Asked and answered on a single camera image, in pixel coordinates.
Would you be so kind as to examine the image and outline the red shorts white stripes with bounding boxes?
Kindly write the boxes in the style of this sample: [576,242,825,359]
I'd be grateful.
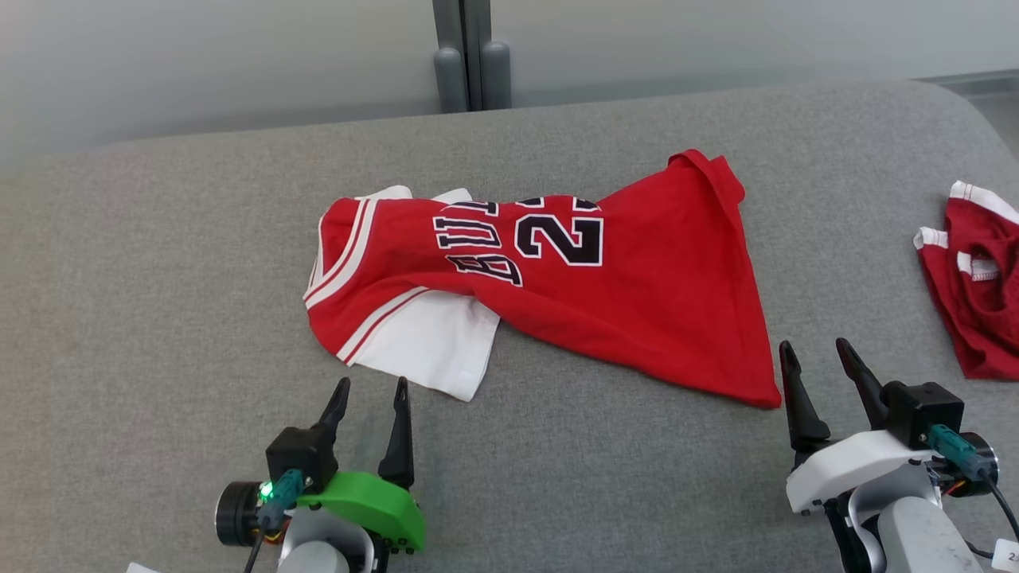
[913,180,1019,381]

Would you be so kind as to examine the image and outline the grey rounded bumper post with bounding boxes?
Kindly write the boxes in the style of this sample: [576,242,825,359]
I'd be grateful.
[434,46,469,114]
[480,40,512,110]

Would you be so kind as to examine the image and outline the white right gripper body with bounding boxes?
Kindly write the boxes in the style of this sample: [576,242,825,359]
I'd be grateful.
[786,430,998,514]

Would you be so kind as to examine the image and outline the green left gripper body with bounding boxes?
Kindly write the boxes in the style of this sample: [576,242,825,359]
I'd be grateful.
[215,471,427,554]

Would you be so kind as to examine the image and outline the black left cable teal plug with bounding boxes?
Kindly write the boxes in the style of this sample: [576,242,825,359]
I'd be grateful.
[243,468,307,573]

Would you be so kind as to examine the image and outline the grey fabric sofa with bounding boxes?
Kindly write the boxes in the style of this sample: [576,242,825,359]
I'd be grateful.
[0,80,1019,573]

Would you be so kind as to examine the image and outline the grey metal floor rail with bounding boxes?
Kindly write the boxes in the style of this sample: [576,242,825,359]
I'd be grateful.
[916,70,1019,90]

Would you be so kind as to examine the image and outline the grey metal partition frame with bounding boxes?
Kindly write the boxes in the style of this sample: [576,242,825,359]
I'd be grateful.
[432,0,494,112]

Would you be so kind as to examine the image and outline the red basketball jersey white sleeves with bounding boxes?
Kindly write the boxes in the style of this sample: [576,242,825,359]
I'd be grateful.
[303,149,783,409]

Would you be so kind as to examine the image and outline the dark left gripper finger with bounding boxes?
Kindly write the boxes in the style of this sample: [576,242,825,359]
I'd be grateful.
[378,377,415,489]
[317,376,352,446]

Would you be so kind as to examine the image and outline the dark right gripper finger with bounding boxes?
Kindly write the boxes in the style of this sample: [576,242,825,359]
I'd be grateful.
[835,337,891,431]
[779,341,833,470]

